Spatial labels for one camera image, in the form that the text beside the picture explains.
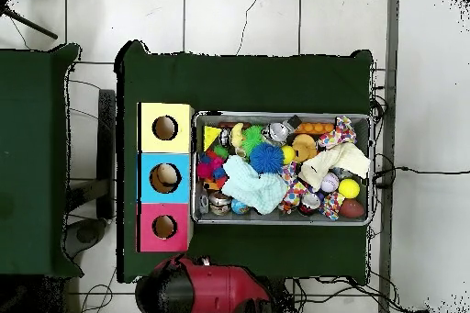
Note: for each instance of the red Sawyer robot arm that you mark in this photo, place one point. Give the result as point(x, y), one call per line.
point(213, 287)

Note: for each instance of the wooden box with three holes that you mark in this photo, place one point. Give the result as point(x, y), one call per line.
point(147, 144)

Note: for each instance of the green spiky rubber ball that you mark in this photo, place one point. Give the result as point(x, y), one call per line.
point(252, 136)

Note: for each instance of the blue spiky rubber ball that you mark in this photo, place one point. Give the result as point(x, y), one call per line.
point(266, 158)

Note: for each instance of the yellow cheese wedge toy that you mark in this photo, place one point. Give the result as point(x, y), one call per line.
point(210, 136)

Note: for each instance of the mint green waffle cloth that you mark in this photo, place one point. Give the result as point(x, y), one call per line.
point(249, 184)

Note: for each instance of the brown plush toy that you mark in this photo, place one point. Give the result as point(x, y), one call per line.
point(304, 147)

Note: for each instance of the dark green table cloth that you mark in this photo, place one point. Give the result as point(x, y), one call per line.
point(238, 85)
point(33, 162)

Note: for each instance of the cream waffle cloth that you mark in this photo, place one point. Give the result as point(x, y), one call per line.
point(330, 162)

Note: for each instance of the white toy baseball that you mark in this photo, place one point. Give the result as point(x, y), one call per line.
point(329, 182)

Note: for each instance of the yellow tennis ball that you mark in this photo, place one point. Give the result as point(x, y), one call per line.
point(349, 188)

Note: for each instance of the brown toy football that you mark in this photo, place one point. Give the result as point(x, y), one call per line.
point(351, 208)

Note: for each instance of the grey rounded base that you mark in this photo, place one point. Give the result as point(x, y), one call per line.
point(86, 234)

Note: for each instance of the black tripod leg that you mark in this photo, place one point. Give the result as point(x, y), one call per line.
point(33, 25)

